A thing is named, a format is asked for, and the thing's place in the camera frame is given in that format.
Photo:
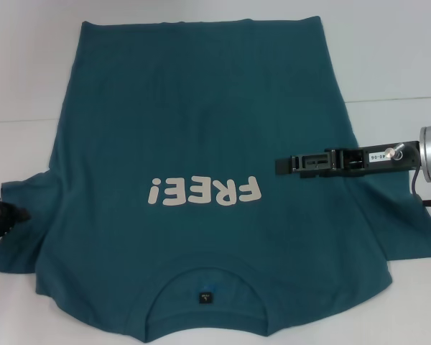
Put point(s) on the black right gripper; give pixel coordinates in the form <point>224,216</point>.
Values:
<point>377,160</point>

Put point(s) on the teal blue printed t-shirt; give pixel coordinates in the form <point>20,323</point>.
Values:
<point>201,125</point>

